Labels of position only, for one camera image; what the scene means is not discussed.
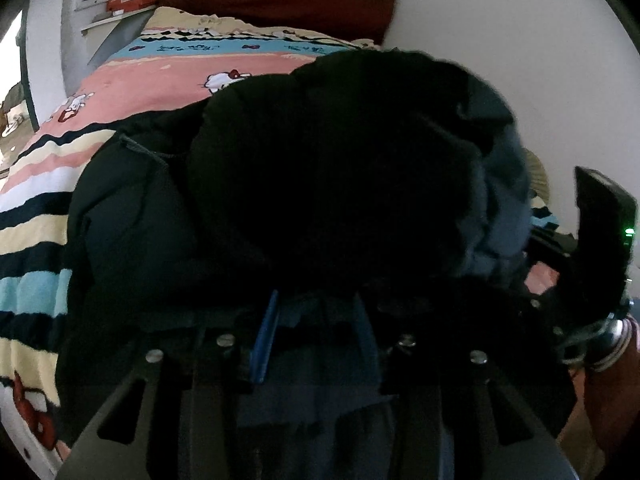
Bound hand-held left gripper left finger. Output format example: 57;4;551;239
60;290;280;480

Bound dark green door frame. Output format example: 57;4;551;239
17;10;41;131

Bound white wall shelf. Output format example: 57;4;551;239
80;4;157;66

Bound black hooded jacket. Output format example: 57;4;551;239
55;49;576;480

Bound woven straw fan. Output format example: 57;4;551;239
524;151;552;202

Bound orange box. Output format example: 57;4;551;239
106;0;161;14

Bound person's right forearm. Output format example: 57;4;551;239
582;302;640;480

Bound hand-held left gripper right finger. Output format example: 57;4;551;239
351;295;581;480

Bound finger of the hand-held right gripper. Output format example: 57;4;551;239
527;230;581;263
520;285;571;333

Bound cartoon cat printed blanket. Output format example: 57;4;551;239
0;6;591;476

